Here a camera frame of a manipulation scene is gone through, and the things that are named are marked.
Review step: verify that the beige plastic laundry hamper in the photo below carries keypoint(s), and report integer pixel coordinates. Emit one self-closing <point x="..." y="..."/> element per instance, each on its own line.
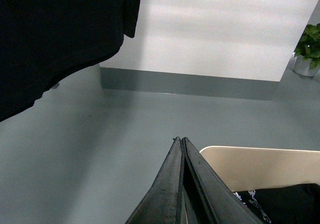
<point x="250" y="168"/>

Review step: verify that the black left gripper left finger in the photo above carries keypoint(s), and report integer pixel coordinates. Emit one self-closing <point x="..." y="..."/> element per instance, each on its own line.
<point x="162" y="204"/>

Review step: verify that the green potted plant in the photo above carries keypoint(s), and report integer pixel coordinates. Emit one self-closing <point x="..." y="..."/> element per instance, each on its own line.
<point x="307" y="52"/>

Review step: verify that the black hanging garment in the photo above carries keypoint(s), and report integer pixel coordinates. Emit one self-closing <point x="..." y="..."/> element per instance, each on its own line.
<point x="44" y="41"/>

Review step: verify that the black printed clothes in hamper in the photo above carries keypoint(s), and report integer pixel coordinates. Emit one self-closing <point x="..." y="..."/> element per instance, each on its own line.
<point x="296" y="204"/>

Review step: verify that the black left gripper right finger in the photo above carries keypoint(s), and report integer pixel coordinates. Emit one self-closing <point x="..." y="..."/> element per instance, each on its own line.
<point x="207" y="198"/>

